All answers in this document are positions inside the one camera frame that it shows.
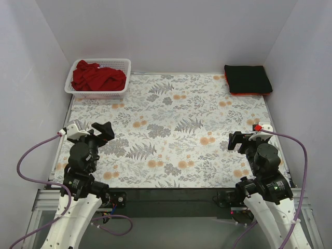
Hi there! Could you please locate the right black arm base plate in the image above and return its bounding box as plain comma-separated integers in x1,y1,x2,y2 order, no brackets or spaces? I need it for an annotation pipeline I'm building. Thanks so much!
214,190,254,225

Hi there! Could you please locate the aluminium frame rail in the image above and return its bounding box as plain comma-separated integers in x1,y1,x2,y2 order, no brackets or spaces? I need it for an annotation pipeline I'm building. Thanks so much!
32,189,60,211

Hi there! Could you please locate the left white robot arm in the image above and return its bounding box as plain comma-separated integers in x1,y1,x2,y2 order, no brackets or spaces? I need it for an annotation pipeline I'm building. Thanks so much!
42,120,115,248

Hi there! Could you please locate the folded black t shirt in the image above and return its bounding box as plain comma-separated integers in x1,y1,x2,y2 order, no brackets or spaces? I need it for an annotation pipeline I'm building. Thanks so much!
224,65,273,95

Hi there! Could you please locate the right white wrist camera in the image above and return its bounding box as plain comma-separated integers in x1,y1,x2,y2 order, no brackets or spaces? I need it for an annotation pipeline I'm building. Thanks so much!
249,121,273,141

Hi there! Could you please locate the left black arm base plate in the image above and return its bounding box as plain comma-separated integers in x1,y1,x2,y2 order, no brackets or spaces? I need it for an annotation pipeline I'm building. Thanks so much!
99,191,127,211

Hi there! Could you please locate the red t shirt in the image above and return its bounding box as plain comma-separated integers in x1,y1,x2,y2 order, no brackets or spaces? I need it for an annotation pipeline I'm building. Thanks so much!
71,60,127,91

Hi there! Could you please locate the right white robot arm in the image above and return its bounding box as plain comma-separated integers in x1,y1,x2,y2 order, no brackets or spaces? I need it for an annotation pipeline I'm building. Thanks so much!
228,124,311,248

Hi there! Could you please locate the white plastic laundry basket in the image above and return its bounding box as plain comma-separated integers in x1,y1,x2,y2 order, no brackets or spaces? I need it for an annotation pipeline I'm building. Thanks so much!
64,58,131,99

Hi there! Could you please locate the floral patterned table mat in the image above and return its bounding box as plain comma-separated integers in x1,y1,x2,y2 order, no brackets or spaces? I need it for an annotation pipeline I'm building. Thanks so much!
51,73,289,189

